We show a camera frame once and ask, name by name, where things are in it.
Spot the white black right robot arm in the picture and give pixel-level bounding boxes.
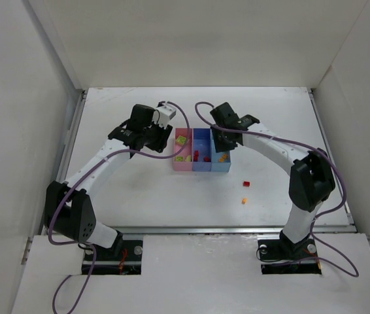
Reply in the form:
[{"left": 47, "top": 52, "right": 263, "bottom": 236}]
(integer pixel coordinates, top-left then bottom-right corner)
[{"left": 210, "top": 103, "right": 335, "bottom": 254}]

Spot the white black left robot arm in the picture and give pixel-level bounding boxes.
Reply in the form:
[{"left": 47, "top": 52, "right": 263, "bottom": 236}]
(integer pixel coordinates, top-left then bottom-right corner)
[{"left": 44, "top": 103, "right": 177, "bottom": 255}]

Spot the dark blue plastic bin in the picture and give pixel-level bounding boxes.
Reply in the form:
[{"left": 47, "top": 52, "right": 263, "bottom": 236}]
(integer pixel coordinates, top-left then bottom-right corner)
[{"left": 192, "top": 128, "right": 212, "bottom": 172}]

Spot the light blue plastic bin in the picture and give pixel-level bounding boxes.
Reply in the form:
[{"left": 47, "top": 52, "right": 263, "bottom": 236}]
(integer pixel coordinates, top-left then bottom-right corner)
[{"left": 210, "top": 131, "right": 231, "bottom": 173}]

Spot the pink plastic bin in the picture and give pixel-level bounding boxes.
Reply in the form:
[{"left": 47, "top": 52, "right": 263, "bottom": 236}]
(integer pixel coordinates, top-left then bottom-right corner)
[{"left": 173, "top": 128, "right": 193, "bottom": 171}]

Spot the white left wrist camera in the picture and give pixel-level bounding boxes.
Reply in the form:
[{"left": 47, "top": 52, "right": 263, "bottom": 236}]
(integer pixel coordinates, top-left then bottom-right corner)
[{"left": 152, "top": 101, "right": 177, "bottom": 129}]

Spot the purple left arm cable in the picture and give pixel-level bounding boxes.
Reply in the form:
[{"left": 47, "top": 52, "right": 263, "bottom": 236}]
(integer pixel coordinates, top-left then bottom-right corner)
[{"left": 47, "top": 100, "right": 192, "bottom": 314}]

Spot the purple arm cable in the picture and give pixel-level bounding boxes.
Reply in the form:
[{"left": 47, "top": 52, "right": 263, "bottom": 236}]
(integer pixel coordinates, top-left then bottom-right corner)
[
  {"left": 194, "top": 101, "right": 360, "bottom": 278},
  {"left": 47, "top": 100, "right": 192, "bottom": 314}
]

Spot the aluminium front rail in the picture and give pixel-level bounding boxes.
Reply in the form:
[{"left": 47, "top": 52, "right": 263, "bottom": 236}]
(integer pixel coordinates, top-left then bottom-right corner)
[{"left": 112, "top": 224, "right": 357, "bottom": 235}]

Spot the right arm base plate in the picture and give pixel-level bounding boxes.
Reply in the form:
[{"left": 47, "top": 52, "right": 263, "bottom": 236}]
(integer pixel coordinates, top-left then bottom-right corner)
[{"left": 256, "top": 239, "right": 322, "bottom": 275}]

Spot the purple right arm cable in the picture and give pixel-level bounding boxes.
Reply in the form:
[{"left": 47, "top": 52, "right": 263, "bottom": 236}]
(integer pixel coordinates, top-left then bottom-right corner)
[{"left": 194, "top": 101, "right": 360, "bottom": 278}]

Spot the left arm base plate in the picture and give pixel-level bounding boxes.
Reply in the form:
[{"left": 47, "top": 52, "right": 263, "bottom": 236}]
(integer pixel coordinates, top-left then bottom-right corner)
[{"left": 78, "top": 235, "right": 143, "bottom": 275}]

